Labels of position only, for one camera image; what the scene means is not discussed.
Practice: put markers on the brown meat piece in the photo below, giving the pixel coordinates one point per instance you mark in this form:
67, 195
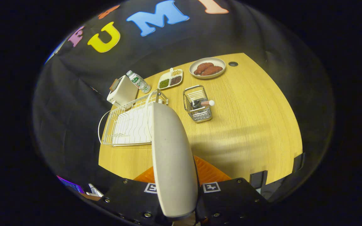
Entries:
212, 70
203, 67

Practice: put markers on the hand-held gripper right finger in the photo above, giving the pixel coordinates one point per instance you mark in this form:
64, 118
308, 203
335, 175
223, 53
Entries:
231, 201

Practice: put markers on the beige plate with meat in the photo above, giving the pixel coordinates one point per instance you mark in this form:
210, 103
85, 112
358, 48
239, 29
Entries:
218, 61

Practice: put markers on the dark red beans pile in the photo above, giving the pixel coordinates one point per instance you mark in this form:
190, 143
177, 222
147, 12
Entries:
175, 80

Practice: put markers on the yellow beans pile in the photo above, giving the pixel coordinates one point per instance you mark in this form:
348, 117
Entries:
176, 72

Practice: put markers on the beige round plate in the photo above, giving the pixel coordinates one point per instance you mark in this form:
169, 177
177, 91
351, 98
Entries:
171, 163

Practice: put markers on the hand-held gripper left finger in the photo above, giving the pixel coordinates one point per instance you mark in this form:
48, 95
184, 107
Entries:
130, 201

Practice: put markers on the white toaster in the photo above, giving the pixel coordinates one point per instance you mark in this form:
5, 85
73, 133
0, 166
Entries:
124, 92

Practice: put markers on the white divided dish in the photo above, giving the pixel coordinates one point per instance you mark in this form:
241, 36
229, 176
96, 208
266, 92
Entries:
166, 76

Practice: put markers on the black table grommet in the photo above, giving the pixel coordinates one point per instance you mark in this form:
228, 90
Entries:
233, 64

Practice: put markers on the white green label bottle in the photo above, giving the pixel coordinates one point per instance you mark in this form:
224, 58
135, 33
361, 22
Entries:
138, 81

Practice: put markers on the brown bread slice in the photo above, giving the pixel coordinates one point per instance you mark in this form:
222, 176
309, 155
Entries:
114, 84

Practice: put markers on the green beans pile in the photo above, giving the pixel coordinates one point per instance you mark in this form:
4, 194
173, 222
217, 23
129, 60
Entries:
164, 83

